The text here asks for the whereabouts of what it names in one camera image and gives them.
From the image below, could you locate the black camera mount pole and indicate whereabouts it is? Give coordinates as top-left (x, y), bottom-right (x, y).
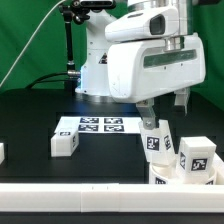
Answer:
top-left (59, 3), bottom-right (80, 94)

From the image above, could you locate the white left block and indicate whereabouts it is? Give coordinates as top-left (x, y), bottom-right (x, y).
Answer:
top-left (0, 143), bottom-right (5, 164)

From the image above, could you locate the white front rail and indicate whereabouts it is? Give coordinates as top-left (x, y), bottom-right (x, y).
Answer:
top-left (0, 183), bottom-right (224, 213)

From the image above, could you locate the black cable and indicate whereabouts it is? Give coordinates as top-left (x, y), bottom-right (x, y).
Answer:
top-left (25, 72), bottom-right (81, 90)

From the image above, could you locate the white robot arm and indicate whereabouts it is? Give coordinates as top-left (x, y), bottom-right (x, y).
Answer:
top-left (77, 0), bottom-right (221, 129)

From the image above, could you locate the white round stool seat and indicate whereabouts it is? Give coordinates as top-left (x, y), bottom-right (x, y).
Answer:
top-left (149, 160), bottom-right (224, 185)

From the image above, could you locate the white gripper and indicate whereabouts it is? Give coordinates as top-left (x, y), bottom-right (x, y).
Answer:
top-left (107, 34), bottom-right (205, 130)

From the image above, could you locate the black camera on mount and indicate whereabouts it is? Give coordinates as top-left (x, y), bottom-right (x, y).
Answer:
top-left (72, 0), bottom-right (116, 10)

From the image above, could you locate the white cable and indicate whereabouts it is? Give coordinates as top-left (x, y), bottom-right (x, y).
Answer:
top-left (0, 0), bottom-right (68, 88)

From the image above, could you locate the white paper marker sheet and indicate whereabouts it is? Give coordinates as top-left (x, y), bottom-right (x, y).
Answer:
top-left (55, 116), bottom-right (141, 134)

